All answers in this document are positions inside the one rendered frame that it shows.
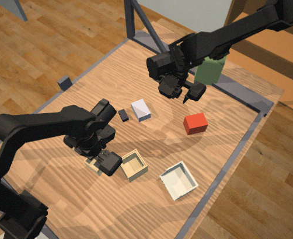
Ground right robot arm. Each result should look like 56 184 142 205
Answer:
0 99 117 239

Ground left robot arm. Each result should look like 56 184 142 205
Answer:
146 0 293 99

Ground orange block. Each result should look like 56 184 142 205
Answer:
183 113 208 135

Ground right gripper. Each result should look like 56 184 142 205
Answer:
63 135 123 177

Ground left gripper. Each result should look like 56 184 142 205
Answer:
149 69 207 104

